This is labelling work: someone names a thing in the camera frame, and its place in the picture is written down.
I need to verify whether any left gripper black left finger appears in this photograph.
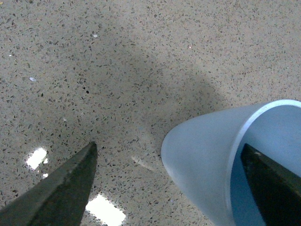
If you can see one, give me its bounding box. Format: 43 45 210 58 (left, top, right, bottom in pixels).
0 142 97 226

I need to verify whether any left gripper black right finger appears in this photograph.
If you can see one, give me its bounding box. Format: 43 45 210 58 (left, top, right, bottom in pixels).
240 144 301 226

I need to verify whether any light blue plastic cup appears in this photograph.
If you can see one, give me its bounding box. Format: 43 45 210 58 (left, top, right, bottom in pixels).
161 99 301 226

